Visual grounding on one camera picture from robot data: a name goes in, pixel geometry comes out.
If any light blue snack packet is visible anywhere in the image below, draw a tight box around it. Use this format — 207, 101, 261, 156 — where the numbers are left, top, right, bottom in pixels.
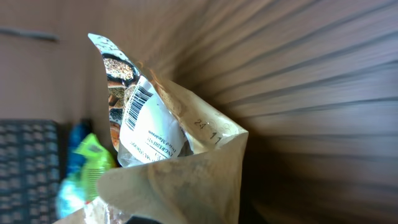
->
55, 173, 85, 219

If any beige cookie snack bag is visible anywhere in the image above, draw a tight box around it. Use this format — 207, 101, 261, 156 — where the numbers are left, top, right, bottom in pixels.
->
52, 32, 249, 224

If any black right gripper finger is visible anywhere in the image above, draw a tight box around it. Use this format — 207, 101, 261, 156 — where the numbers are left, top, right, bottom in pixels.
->
124, 216, 161, 224

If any grey plastic shopping basket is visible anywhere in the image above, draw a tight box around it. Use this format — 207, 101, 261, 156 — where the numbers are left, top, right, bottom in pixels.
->
1, 119, 60, 224

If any blue snack bar wrapper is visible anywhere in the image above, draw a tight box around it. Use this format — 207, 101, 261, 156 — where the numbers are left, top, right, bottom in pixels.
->
66, 119, 91, 175

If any green snack bag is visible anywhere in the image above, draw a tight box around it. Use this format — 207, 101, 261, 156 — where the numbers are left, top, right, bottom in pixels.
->
74, 133, 116, 204

